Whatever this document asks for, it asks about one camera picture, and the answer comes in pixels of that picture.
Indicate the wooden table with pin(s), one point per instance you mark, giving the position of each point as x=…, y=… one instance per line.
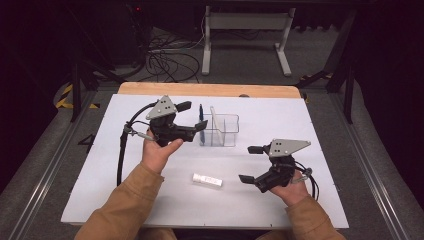
x=206, y=89

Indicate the person's right hand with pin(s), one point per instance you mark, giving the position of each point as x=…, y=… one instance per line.
x=293, y=193

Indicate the blue pen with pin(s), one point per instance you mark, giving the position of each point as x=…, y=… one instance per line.
x=201, y=115

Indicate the black equipment case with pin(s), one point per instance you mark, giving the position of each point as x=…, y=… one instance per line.
x=128, y=30

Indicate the white tube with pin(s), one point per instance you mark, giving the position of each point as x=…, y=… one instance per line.
x=207, y=180

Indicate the white metal stand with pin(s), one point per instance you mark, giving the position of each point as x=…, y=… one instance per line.
x=246, y=20

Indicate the black metal stand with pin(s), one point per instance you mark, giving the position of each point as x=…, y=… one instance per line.
x=348, y=90
x=76, y=93

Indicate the white board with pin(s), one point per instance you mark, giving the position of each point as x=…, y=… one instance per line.
x=216, y=206

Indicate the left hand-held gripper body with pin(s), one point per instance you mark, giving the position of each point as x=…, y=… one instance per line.
x=165, y=128

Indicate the clear plastic organizer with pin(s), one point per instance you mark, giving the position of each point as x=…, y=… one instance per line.
x=230, y=131

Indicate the yellow black hazard tape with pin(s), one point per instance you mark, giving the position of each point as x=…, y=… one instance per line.
x=63, y=100

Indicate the metal floor rail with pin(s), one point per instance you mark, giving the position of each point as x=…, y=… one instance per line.
x=370, y=173
x=50, y=173

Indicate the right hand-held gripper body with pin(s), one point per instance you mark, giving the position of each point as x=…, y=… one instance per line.
x=281, y=166

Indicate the person's left hand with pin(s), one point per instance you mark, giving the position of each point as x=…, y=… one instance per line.
x=156, y=156

